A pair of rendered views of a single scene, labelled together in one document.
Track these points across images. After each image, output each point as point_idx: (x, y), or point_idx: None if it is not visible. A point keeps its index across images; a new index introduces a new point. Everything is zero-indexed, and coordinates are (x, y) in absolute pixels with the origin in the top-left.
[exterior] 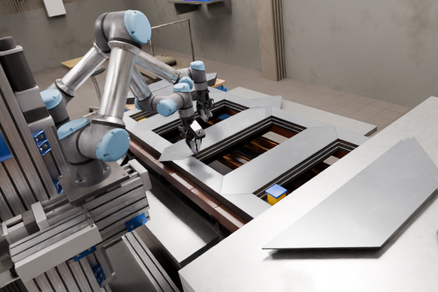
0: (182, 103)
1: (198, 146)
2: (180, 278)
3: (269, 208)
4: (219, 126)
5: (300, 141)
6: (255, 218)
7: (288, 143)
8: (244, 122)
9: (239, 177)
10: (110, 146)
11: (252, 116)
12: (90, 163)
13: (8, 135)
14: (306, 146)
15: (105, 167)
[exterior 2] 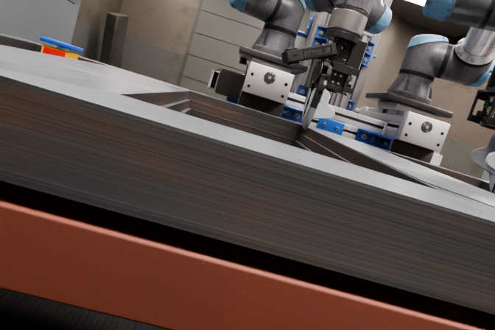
0: None
1: (306, 109)
2: (80, 1)
3: None
4: (423, 168)
5: (96, 76)
6: None
7: (136, 85)
8: (412, 169)
9: (159, 82)
10: None
11: (474, 194)
12: (262, 30)
13: (314, 17)
14: (57, 62)
15: (264, 44)
